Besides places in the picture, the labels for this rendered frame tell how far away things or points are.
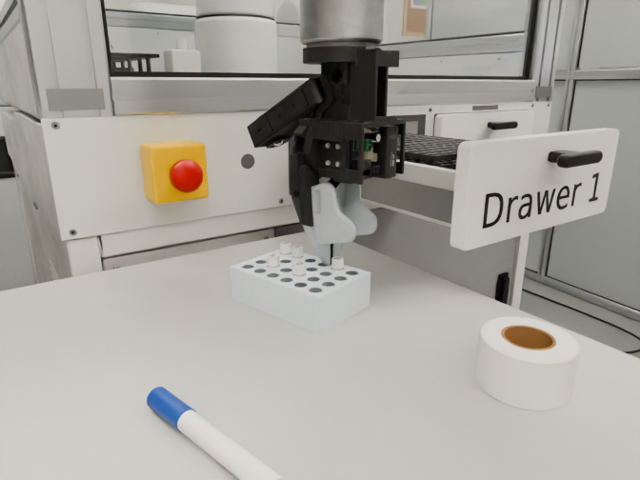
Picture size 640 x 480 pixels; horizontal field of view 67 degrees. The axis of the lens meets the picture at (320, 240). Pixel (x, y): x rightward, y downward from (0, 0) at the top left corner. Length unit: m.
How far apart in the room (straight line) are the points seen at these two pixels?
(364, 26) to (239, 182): 0.35
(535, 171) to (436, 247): 0.49
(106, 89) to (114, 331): 0.30
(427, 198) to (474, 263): 0.62
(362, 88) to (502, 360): 0.25
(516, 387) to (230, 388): 0.21
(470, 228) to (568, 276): 2.19
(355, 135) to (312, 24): 0.10
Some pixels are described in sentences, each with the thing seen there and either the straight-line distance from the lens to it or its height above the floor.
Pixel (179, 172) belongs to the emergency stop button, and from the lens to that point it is 0.61.
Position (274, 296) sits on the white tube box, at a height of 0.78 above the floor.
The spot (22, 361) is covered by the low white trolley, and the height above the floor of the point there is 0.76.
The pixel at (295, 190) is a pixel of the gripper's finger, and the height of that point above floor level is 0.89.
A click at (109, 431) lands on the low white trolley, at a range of 0.38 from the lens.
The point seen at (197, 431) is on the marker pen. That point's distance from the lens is 0.34.
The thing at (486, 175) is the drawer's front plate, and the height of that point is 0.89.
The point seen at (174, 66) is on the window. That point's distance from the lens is 0.70.
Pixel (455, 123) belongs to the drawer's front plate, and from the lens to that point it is 0.97.
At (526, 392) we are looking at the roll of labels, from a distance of 0.39.
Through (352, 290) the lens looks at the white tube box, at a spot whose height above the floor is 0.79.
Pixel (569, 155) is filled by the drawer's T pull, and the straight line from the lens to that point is 0.57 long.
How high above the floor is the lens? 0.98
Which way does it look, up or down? 18 degrees down
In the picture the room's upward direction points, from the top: straight up
